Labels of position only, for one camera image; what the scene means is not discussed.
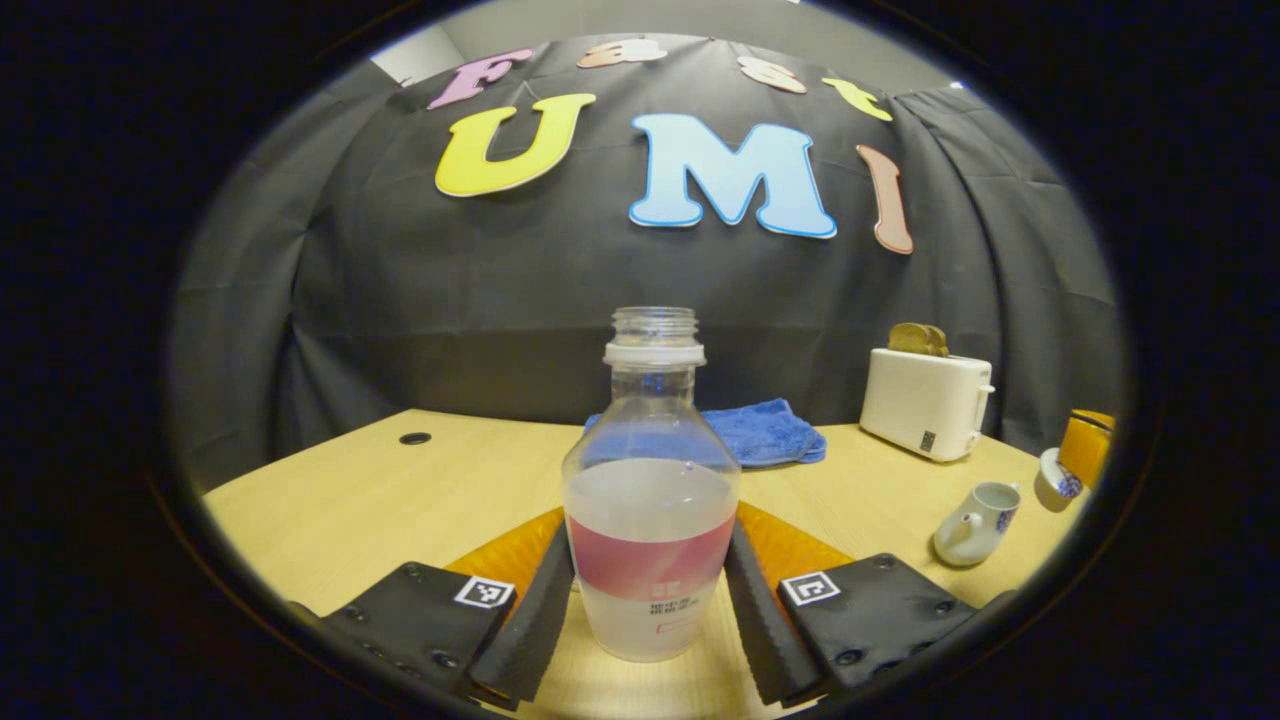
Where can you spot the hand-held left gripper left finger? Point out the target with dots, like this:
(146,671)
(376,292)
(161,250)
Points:
(535,630)

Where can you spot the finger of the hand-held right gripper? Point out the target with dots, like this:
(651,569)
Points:
(1085,445)

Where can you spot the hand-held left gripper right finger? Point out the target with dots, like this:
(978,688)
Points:
(765,630)

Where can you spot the white blue-flowered teacup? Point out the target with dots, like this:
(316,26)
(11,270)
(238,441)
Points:
(975,525)

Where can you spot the clear water bottle pink label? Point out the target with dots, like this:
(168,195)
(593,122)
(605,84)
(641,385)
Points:
(650,540)

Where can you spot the cream white toaster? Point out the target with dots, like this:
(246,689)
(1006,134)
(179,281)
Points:
(925,405)

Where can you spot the brown toast slice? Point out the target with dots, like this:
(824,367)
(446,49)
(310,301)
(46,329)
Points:
(941,343)
(908,338)

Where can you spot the blue folded towel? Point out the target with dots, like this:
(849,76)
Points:
(775,435)

